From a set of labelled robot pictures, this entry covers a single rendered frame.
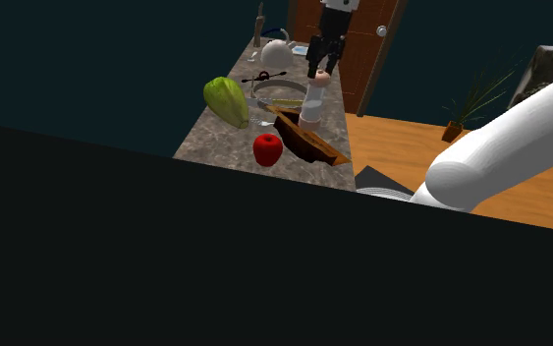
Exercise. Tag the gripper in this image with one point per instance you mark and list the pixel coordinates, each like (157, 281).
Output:
(332, 25)

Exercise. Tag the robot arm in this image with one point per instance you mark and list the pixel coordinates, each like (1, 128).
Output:
(496, 144)

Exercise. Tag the white and blue plate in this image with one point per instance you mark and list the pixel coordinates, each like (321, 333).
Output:
(300, 50)

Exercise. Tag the brown door with knob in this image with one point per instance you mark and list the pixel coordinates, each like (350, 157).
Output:
(367, 62)

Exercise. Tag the clear pepper mill pink ends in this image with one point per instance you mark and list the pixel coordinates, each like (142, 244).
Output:
(313, 104)

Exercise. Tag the white teapot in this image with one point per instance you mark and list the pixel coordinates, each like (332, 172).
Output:
(277, 53)

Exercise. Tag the grey round pan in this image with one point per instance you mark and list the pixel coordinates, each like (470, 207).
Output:
(280, 84)

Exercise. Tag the black and red tool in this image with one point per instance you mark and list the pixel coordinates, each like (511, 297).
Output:
(263, 76)

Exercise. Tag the silver spoon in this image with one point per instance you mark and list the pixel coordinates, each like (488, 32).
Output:
(252, 56)

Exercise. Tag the tall wooden grinder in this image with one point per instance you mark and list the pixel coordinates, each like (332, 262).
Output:
(258, 28)

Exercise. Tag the silver fork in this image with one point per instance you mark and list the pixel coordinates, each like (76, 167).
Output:
(259, 122)

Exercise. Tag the green lettuce head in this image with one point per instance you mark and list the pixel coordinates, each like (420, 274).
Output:
(227, 101)

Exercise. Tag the red apple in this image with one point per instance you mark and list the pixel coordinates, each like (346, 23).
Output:
(267, 150)

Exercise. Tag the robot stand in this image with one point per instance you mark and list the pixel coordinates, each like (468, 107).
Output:
(376, 179)

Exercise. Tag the potted green plant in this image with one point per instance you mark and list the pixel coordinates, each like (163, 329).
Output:
(467, 108)

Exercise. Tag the grey stone block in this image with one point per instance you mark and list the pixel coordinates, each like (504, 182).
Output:
(541, 72)

